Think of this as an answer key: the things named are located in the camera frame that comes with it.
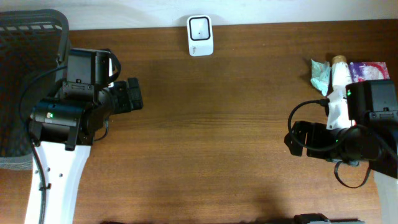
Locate white floral cream tube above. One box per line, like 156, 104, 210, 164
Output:
331, 55, 353, 91

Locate red purple tissue pack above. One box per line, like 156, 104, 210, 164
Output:
348, 62, 390, 83

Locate teal wet wipes pack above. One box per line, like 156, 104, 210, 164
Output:
310, 60, 331, 96

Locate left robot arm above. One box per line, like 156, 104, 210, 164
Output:
23, 49, 144, 223

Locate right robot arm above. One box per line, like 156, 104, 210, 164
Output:
284, 80, 397, 223

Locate white barcode scanner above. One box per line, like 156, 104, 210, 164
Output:
187, 15, 214, 57

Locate dark grey plastic basket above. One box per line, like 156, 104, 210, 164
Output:
1, 9, 70, 170

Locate right black camera cable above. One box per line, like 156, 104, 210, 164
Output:
287, 98, 373, 189

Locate black camera cable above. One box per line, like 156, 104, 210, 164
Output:
18, 63, 68, 224
287, 98, 373, 189

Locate left black camera cable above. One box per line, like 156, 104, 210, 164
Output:
18, 63, 68, 224

